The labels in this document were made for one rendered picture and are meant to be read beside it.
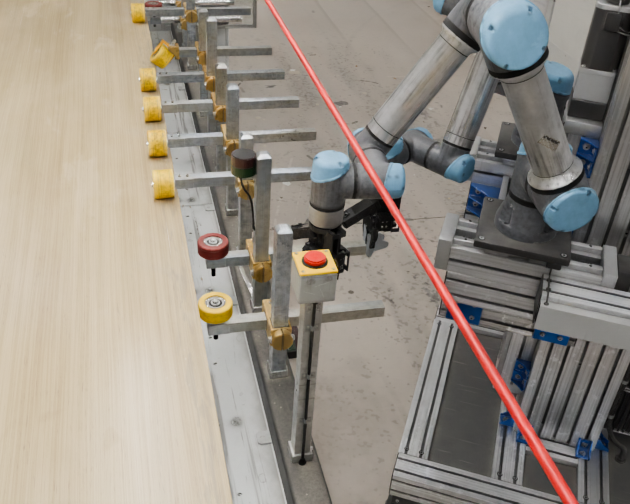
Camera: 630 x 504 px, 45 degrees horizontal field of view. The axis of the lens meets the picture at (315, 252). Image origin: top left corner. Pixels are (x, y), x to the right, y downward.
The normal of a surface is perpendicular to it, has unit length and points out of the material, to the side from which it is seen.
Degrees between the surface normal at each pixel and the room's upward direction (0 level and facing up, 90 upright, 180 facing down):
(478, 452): 0
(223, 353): 0
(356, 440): 0
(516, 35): 83
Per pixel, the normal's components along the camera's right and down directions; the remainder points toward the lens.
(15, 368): 0.07, -0.82
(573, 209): 0.17, 0.66
